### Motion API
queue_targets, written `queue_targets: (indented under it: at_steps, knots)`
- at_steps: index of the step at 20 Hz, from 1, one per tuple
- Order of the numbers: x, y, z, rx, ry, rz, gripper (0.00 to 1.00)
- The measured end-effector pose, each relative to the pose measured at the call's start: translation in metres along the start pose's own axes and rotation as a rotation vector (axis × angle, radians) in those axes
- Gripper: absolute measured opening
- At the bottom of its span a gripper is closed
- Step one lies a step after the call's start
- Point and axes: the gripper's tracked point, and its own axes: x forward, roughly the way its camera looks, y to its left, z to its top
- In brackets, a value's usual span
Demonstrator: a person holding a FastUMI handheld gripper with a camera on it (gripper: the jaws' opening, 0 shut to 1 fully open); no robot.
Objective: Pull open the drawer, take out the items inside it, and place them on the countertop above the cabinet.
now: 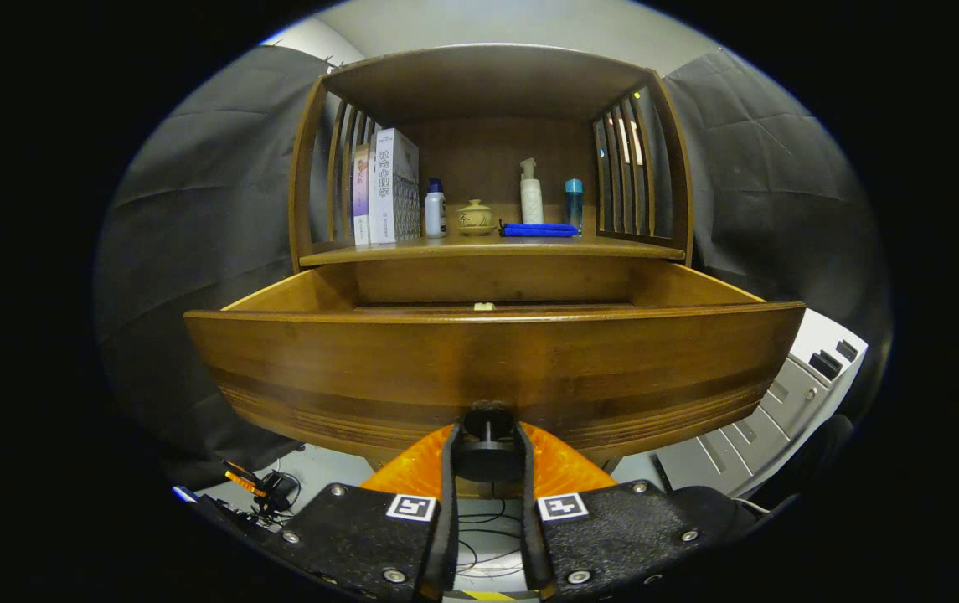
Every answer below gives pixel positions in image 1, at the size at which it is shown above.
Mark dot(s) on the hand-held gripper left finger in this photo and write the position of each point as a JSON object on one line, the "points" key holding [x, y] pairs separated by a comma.
{"points": [[450, 502]]}

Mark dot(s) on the white bottle blue cap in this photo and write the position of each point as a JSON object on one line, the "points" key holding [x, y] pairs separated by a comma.
{"points": [[435, 213]]}

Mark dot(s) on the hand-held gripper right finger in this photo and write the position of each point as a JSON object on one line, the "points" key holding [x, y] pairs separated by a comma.
{"points": [[525, 502]]}

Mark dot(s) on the beige lidded teacup with saucer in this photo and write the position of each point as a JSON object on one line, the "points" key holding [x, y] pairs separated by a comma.
{"points": [[476, 218]]}

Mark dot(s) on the white drawer unit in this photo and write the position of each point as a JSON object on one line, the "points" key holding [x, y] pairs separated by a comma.
{"points": [[781, 402]]}

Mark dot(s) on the blue folded cloth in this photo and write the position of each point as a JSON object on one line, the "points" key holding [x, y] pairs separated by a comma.
{"points": [[539, 229]]}

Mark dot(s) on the purple book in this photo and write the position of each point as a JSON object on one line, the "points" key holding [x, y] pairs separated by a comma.
{"points": [[361, 193]]}

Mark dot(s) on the white book grey pattern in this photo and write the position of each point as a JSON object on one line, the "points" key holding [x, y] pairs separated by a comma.
{"points": [[391, 184]]}

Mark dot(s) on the wooden countertop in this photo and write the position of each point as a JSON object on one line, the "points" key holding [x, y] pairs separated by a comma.
{"points": [[487, 244]]}

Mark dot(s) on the clear bottle teal cap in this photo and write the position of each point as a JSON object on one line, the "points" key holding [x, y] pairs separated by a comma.
{"points": [[573, 201]]}

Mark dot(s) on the brown wooden cabinet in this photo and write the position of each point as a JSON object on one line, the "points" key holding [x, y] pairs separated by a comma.
{"points": [[487, 159]]}

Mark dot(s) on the white pump bottle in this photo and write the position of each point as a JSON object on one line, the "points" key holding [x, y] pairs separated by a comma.
{"points": [[531, 197]]}

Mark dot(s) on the black round drawer knob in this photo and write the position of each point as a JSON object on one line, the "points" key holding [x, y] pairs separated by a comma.
{"points": [[487, 448]]}

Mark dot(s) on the orange black tool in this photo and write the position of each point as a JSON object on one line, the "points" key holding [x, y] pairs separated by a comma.
{"points": [[257, 487]]}

